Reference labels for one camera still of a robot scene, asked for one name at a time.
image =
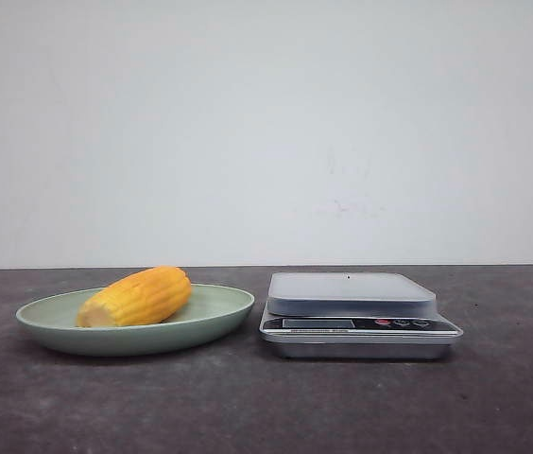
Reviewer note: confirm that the yellow corn cob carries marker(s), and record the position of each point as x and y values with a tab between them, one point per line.
145	297

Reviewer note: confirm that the silver digital kitchen scale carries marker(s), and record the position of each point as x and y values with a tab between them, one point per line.
366	314

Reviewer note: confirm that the green oval plate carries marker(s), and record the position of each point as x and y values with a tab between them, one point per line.
212	312

